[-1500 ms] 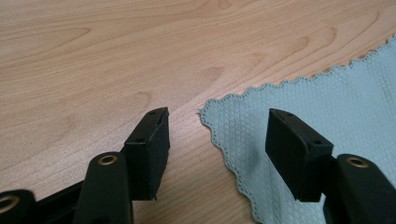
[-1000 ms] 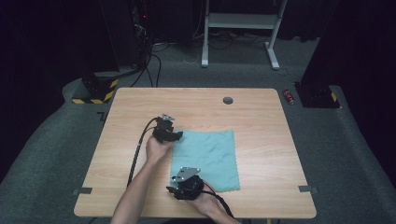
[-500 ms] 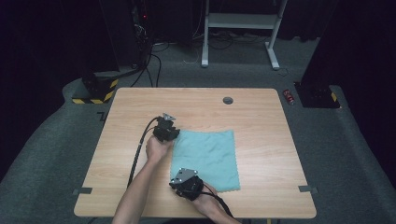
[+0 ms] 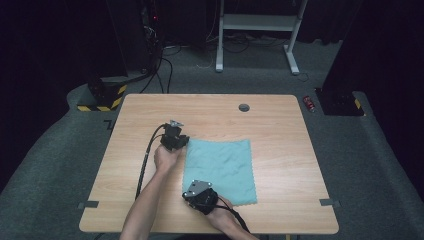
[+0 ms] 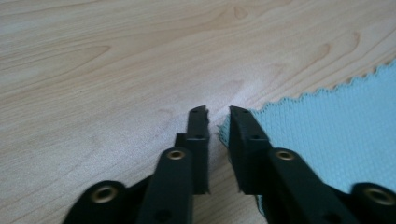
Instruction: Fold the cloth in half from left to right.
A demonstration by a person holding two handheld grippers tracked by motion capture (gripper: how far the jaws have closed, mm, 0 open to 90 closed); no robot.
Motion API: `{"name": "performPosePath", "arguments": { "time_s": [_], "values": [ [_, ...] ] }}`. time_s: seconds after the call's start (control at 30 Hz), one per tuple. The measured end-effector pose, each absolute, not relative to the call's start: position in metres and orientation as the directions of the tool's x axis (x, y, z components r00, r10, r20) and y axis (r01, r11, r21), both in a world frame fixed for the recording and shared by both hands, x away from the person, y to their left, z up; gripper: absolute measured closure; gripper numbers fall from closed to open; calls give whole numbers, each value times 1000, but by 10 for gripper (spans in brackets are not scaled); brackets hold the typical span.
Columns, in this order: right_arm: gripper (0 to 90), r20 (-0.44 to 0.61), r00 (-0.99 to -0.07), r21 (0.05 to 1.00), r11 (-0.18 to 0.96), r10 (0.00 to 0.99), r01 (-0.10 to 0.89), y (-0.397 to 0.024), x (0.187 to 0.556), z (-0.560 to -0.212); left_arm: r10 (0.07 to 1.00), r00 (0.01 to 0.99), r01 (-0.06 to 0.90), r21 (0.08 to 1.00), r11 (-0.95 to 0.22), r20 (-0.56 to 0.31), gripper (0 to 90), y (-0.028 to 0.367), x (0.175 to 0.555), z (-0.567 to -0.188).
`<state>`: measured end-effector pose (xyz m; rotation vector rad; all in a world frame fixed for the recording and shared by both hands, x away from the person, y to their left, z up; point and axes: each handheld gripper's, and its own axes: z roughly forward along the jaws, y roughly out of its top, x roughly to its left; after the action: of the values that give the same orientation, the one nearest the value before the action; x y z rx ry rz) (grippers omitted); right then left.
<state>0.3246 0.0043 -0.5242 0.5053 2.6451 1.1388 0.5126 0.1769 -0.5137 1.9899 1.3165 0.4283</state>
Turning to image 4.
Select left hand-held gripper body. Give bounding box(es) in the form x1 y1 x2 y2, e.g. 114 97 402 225
160 119 185 152

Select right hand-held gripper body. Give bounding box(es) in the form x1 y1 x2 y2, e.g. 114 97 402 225
185 179 219 215

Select teal cloth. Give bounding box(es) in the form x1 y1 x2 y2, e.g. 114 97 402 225
181 138 258 207

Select person's left hand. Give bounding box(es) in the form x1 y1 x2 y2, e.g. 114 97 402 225
153 145 186 173

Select person's right hand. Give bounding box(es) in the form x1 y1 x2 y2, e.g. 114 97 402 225
208 197 236 229

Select black yellow striped stand base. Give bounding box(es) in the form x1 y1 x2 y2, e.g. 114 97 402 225
77 75 128 113

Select grey tape strip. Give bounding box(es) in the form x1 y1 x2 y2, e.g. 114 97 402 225
77 200 100 210
319 198 341 208

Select dark equipment rack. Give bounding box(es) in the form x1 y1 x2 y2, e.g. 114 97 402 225
106 0 164 73

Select red can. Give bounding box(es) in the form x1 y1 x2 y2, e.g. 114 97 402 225
302 95 316 113

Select left hand-held gripper cable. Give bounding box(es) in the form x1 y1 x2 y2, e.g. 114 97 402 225
134 123 168 201

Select hand-held gripper cable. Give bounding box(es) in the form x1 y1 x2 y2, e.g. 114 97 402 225
134 123 168 201
213 196 251 234

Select right hand-held gripper cable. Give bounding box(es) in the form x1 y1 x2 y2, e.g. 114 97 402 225
213 196 251 234

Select black floor cables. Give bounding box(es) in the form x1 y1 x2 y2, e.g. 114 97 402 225
139 43 183 94

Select white metal desk frame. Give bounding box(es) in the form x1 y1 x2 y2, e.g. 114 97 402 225
215 0 309 76

